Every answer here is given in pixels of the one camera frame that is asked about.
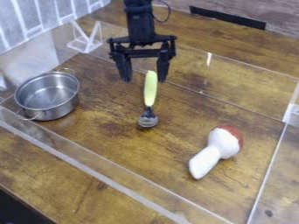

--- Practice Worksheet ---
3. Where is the small steel pot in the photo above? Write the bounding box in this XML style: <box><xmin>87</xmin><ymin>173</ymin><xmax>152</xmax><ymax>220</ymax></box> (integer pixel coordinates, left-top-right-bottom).
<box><xmin>13</xmin><ymin>71</ymin><xmax>80</xmax><ymax>121</ymax></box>

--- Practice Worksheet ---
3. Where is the red white toy mushroom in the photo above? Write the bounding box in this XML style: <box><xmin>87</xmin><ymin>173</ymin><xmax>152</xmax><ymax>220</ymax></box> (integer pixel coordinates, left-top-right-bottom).
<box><xmin>188</xmin><ymin>124</ymin><xmax>243</xmax><ymax>179</ymax></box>

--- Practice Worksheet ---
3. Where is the black cable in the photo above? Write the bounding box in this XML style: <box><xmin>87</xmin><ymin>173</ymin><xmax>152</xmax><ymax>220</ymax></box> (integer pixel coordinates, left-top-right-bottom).
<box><xmin>151</xmin><ymin>0</ymin><xmax>174</xmax><ymax>24</ymax></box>

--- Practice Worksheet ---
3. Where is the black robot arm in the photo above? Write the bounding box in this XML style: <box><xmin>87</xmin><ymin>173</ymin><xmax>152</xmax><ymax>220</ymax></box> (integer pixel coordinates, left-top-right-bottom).
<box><xmin>107</xmin><ymin>0</ymin><xmax>176</xmax><ymax>82</ymax></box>

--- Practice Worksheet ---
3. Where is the clear acrylic triangle stand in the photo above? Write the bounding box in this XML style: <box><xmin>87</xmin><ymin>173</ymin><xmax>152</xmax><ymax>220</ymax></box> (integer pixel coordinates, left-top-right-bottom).
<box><xmin>67</xmin><ymin>20</ymin><xmax>103</xmax><ymax>53</ymax></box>

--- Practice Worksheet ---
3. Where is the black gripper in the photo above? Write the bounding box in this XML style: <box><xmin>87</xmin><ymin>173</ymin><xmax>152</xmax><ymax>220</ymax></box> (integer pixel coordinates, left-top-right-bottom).
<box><xmin>107</xmin><ymin>34</ymin><xmax>176</xmax><ymax>82</ymax></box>

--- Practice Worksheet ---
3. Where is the green handled metal spoon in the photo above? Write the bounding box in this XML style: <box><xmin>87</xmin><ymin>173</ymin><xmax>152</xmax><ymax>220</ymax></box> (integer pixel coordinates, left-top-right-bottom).
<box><xmin>138</xmin><ymin>71</ymin><xmax>158</xmax><ymax>128</ymax></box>

